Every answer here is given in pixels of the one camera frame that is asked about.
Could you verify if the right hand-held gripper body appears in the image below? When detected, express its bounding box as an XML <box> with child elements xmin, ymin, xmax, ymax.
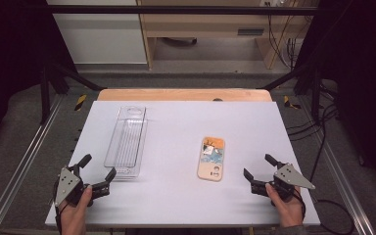
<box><xmin>250</xmin><ymin>162</ymin><xmax>316</xmax><ymax>208</ymax></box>

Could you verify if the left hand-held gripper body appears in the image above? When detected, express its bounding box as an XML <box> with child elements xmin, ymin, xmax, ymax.
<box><xmin>54</xmin><ymin>164</ymin><xmax>112</xmax><ymax>209</ymax></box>

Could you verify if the clear plastic tray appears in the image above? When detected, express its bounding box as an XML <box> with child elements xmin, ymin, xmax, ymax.
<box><xmin>103</xmin><ymin>105</ymin><xmax>149</xmax><ymax>180</ymax></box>

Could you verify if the phone with illustrated case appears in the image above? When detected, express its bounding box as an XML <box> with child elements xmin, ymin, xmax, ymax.
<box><xmin>197</xmin><ymin>136</ymin><xmax>226</xmax><ymax>182</ymax></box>

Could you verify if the person's left hand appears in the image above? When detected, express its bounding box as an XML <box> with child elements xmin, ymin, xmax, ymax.
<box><xmin>59</xmin><ymin>185</ymin><xmax>94</xmax><ymax>235</ymax></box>

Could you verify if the person's right hand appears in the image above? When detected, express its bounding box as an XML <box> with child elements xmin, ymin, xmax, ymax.
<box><xmin>264</xmin><ymin>182</ymin><xmax>306</xmax><ymax>228</ymax></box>

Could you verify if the yellow and black tape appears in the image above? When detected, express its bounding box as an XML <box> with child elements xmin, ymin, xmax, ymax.
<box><xmin>283</xmin><ymin>95</ymin><xmax>302</xmax><ymax>111</ymax></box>
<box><xmin>74</xmin><ymin>94</ymin><xmax>88</xmax><ymax>112</ymax></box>

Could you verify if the white table board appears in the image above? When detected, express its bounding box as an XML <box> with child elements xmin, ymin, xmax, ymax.
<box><xmin>44</xmin><ymin>100</ymin><xmax>321</xmax><ymax>228</ymax></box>

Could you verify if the black metal stand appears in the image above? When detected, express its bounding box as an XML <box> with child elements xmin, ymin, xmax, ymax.
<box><xmin>259</xmin><ymin>61</ymin><xmax>323</xmax><ymax>122</ymax></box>
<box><xmin>39</xmin><ymin>62</ymin><xmax>107</xmax><ymax>125</ymax></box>

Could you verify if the light wooden table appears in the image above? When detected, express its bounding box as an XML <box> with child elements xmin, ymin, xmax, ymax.
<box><xmin>97</xmin><ymin>88</ymin><xmax>273</xmax><ymax>103</ymax></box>

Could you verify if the white cabinet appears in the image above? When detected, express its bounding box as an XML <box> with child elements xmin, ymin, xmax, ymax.
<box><xmin>46</xmin><ymin>0</ymin><xmax>149</xmax><ymax>66</ymax></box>

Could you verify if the wooden desk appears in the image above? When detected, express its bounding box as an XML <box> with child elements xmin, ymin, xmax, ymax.
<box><xmin>136</xmin><ymin>0</ymin><xmax>319</xmax><ymax>71</ymax></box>

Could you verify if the black floor cable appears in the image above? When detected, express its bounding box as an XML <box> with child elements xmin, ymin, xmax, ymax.
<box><xmin>287</xmin><ymin>104</ymin><xmax>356</xmax><ymax>235</ymax></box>

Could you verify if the aluminium rail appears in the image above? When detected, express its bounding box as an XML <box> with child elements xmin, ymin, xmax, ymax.
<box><xmin>298</xmin><ymin>97</ymin><xmax>376</xmax><ymax>235</ymax></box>
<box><xmin>0</xmin><ymin>94</ymin><xmax>65</xmax><ymax>235</ymax></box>

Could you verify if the bundle of hanging cables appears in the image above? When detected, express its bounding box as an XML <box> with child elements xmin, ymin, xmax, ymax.
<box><xmin>266</xmin><ymin>1</ymin><xmax>306</xmax><ymax>71</ymax></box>

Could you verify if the black hose under desk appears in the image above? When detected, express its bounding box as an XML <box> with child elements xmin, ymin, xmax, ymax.
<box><xmin>161</xmin><ymin>36</ymin><xmax>198</xmax><ymax>47</ymax></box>

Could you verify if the black horizontal frame bar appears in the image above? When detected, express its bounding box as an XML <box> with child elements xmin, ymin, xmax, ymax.
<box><xmin>28</xmin><ymin>4</ymin><xmax>327</xmax><ymax>16</ymax></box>

